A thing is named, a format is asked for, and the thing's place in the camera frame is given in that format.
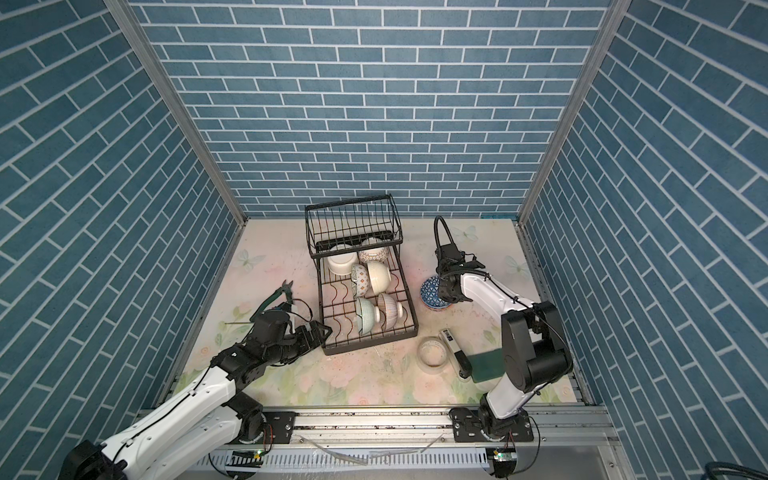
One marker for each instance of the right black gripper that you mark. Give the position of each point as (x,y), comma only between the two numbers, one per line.
(442,289)

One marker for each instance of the left controller board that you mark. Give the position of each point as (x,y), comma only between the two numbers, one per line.
(245,459)

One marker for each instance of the green rimmed striped bowl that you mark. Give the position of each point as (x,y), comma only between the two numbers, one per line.
(360,279)

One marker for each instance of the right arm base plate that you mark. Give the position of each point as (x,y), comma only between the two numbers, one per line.
(473,426)

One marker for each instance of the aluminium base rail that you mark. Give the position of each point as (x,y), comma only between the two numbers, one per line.
(360,430)

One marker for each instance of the cream ceramic bowl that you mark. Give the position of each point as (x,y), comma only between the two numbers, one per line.
(379,275)

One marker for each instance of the controller board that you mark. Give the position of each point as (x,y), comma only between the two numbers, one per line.
(502,461)
(245,459)

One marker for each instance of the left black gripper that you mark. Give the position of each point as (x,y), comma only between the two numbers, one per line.
(309,344)

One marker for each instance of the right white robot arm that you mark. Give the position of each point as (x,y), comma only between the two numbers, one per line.
(534,350)

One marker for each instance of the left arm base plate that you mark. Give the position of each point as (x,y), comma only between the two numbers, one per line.
(279,427)

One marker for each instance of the brown striped ceramic bowl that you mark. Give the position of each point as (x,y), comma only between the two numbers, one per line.
(392,309)

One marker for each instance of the right controller board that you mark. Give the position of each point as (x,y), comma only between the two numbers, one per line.
(502,461)

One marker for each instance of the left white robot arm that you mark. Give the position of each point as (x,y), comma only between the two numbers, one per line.
(213,410)

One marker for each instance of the green sponge pad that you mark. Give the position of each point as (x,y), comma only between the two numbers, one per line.
(487,365)

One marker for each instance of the plain white ceramic bowl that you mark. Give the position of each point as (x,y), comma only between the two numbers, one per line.
(341,262)

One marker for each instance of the blue floral patterned bowl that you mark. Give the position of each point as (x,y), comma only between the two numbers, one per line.
(429,294)

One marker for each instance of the black wire dish rack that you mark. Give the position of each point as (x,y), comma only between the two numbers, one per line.
(351,222)

